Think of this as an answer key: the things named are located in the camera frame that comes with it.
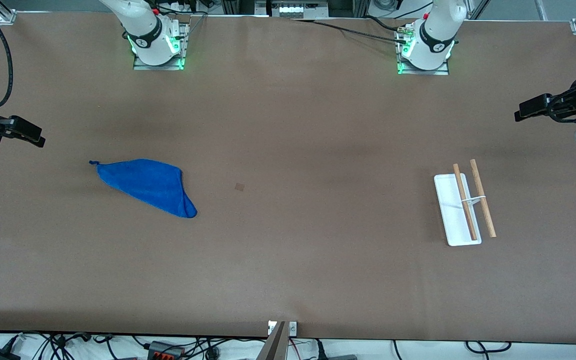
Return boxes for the blue microfibre towel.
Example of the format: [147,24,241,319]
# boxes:
[89,159,198,219]

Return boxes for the white rack with wooden bars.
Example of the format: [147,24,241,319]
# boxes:
[434,159,497,247]

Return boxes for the white power strip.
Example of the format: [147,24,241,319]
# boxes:
[278,3,320,21]

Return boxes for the black power strip red switches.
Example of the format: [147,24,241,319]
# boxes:
[148,341,185,360]

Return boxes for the thick black table cable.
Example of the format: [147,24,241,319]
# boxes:
[365,15,405,33]

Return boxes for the thin black table cable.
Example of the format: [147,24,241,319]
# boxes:
[292,19,408,43]

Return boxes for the looped black floor cable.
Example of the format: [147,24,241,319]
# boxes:
[465,341,512,354]

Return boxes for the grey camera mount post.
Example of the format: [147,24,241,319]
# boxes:
[257,321,287,360]

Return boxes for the small metal bracket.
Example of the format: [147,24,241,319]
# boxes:
[268,321,298,336]

